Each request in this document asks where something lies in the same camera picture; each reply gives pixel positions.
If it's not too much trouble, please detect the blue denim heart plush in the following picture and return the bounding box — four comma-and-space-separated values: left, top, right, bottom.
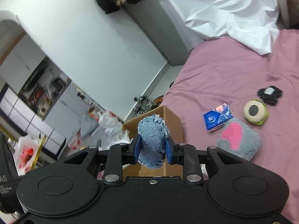
137, 114, 170, 169

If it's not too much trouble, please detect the blue tissue pack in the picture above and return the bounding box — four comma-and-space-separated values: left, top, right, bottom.
203, 103, 233, 131

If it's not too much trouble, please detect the grey fluffy plush pink ear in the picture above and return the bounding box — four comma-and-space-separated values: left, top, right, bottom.
217, 118, 261, 161

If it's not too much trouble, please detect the burger shaped plush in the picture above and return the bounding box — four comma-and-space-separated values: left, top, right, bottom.
243, 100, 269, 125

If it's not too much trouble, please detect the black patch plush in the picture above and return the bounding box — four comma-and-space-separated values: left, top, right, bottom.
257, 85, 283, 106

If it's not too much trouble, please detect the brown cardboard box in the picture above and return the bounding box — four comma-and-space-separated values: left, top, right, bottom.
122, 106, 184, 177

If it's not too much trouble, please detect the white plastic bag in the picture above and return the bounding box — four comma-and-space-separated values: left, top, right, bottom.
98, 111, 119, 129

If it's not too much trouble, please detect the grey plastic bag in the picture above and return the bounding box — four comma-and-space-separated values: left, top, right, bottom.
80, 114, 98, 138

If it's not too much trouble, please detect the grey sneaker pair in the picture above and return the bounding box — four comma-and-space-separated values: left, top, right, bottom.
133, 95, 157, 116

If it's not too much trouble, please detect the pink bed sheet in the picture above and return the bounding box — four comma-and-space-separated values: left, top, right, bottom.
163, 29, 298, 223

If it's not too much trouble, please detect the grey wardrobe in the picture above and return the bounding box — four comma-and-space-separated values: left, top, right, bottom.
125, 0, 190, 66

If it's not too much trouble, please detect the white draped sheet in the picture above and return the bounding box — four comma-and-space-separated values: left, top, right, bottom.
158, 0, 279, 55

